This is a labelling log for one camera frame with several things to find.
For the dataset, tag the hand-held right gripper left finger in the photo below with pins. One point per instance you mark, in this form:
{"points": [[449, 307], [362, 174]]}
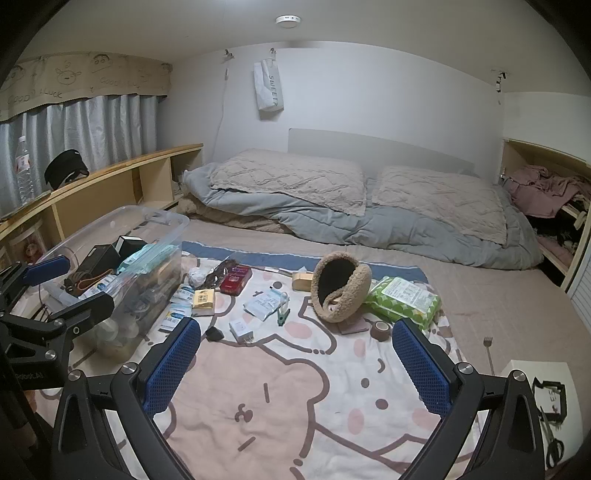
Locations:
{"points": [[173, 364]]}

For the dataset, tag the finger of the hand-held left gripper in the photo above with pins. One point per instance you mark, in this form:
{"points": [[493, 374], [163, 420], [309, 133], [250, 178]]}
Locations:
{"points": [[87, 308], [46, 271]]}

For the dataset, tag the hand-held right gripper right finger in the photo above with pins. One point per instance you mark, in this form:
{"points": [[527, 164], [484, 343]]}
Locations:
{"points": [[422, 369]]}

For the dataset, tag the blue white medicine sachet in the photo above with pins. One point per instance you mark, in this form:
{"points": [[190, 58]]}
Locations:
{"points": [[185, 293], [171, 321]]}

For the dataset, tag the red box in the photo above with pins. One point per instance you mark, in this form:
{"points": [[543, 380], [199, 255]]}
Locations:
{"points": [[235, 280]]}

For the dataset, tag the clear plastic storage bin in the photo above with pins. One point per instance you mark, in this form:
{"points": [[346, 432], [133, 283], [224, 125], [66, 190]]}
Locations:
{"points": [[152, 215]]}

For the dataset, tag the black plug adapter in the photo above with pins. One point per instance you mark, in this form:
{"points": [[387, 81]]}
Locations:
{"points": [[214, 333]]}

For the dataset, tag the brown tape roll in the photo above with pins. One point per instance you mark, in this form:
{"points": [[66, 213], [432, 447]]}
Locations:
{"points": [[382, 330]]}

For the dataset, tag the metal back scratcher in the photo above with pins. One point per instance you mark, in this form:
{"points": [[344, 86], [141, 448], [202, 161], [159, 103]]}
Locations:
{"points": [[488, 353]]}

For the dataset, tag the yellow pack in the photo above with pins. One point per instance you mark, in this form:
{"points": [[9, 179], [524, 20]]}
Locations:
{"points": [[203, 302]]}

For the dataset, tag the green tissue pack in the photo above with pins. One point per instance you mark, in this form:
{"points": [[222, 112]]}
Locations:
{"points": [[401, 300]]}

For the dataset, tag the white charger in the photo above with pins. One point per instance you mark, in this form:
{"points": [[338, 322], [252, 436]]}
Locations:
{"points": [[240, 330]]}

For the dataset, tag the black box with white edge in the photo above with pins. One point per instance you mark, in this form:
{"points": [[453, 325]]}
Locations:
{"points": [[129, 244]]}

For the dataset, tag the teal packet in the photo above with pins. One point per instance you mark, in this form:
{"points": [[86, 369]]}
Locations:
{"points": [[147, 258]]}

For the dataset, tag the pink flat box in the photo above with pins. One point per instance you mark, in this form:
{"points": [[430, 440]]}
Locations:
{"points": [[353, 327]]}

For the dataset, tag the crumpled white plastic ball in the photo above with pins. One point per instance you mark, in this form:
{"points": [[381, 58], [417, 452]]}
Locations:
{"points": [[196, 278]]}

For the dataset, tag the beige bed mattress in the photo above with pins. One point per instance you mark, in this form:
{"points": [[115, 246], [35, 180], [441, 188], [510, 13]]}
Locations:
{"points": [[485, 295]]}

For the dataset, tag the clear water bottle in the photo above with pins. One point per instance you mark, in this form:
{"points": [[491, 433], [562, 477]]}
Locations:
{"points": [[24, 175]]}

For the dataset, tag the brown item in clear bag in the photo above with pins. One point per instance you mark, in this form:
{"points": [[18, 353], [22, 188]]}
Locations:
{"points": [[217, 276]]}

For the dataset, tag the beige plush slipper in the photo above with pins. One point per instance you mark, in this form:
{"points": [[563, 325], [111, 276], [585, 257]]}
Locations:
{"points": [[351, 295]]}

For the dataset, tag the black cap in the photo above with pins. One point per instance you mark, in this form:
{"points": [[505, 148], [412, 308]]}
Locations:
{"points": [[62, 168]]}

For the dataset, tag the face mask in clear packet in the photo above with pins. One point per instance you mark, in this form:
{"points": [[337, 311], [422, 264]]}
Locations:
{"points": [[263, 307], [276, 291]]}

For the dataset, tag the cartoon printed blanket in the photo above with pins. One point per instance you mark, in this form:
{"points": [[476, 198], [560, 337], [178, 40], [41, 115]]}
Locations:
{"points": [[277, 392]]}

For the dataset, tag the green clip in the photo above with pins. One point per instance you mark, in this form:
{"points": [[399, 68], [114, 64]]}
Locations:
{"points": [[282, 317]]}

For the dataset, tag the small white table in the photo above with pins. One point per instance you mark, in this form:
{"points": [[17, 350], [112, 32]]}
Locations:
{"points": [[554, 369]]}

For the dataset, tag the wooden shelf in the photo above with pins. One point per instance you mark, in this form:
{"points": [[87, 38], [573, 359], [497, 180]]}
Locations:
{"points": [[152, 180]]}

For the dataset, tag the small beige box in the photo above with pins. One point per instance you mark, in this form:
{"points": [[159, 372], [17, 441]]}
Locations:
{"points": [[302, 280]]}

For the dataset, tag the grey curtain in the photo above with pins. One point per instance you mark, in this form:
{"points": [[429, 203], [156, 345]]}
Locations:
{"points": [[92, 129]]}

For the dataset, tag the scissors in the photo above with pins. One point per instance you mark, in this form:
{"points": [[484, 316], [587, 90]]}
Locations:
{"points": [[552, 443]]}

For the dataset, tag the beige fleece blanket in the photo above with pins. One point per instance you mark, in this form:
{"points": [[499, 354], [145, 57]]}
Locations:
{"points": [[221, 220]]}

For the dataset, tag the beige quilted pillow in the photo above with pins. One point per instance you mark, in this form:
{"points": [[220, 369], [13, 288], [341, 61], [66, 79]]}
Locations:
{"points": [[438, 198], [286, 177]]}

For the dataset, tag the white louvered door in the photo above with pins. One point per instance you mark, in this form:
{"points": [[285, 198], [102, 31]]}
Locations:
{"points": [[579, 295]]}

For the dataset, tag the grey duvet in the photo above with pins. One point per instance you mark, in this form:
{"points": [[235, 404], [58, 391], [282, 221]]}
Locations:
{"points": [[323, 226]]}

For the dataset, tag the dark clothes pile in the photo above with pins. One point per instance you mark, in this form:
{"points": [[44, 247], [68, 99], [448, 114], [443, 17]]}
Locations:
{"points": [[554, 228]]}

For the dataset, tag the beige printed valance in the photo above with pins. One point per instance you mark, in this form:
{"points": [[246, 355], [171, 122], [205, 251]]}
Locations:
{"points": [[69, 78]]}

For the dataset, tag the pink clothes pile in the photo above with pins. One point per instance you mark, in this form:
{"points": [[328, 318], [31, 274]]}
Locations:
{"points": [[540, 189]]}

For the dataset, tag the wooden wardrobe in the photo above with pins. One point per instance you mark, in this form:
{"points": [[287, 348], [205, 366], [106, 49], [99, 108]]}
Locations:
{"points": [[531, 152]]}

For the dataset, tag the white paper bag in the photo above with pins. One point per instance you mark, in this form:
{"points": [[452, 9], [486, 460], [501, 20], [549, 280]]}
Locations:
{"points": [[270, 92]]}

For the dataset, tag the round ceiling light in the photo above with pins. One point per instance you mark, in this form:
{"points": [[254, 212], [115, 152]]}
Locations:
{"points": [[288, 20]]}

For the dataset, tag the black frame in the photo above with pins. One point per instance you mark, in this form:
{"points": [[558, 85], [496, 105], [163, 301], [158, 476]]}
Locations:
{"points": [[562, 399]]}

